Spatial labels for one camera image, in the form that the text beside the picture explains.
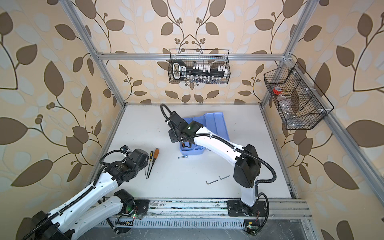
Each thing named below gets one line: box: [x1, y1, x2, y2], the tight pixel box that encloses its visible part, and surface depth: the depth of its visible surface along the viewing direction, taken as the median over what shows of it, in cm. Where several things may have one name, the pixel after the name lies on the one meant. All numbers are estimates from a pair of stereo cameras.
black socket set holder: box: [172, 60, 228, 84], surface depth 86 cm
